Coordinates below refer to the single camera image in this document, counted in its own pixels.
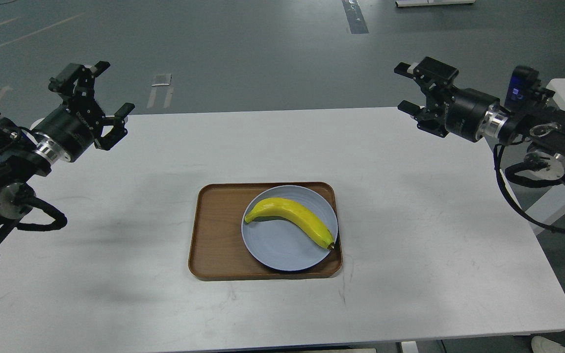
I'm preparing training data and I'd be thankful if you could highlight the yellow banana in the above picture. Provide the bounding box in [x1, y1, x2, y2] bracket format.
[243, 197, 335, 250]

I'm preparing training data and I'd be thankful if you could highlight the light blue round plate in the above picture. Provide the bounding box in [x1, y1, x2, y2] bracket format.
[241, 185, 338, 271]

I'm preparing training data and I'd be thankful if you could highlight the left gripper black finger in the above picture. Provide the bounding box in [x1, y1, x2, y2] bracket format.
[94, 102, 135, 151]
[49, 61, 110, 111]

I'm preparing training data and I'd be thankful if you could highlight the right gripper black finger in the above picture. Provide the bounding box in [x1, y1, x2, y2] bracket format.
[394, 56, 459, 103]
[397, 101, 449, 138]

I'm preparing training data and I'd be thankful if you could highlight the white shoe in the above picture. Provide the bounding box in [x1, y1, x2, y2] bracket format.
[531, 336, 565, 353]

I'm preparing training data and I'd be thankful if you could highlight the black cylindrical gripper body left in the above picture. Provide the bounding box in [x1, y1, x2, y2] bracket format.
[31, 105, 105, 163]

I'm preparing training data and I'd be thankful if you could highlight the brown wooden tray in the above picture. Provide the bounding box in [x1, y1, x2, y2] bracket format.
[188, 182, 343, 281]

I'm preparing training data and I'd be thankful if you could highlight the black cylindrical gripper body right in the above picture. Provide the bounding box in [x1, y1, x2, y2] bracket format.
[444, 88, 509, 142]

